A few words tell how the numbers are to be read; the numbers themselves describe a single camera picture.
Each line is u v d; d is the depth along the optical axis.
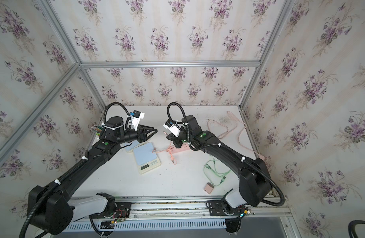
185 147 0.65
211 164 0.90
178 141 0.69
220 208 0.66
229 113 1.17
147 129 0.71
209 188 0.80
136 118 0.66
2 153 0.52
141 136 0.65
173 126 0.67
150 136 0.70
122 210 0.72
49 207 0.38
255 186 0.42
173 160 0.86
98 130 0.91
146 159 0.88
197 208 0.75
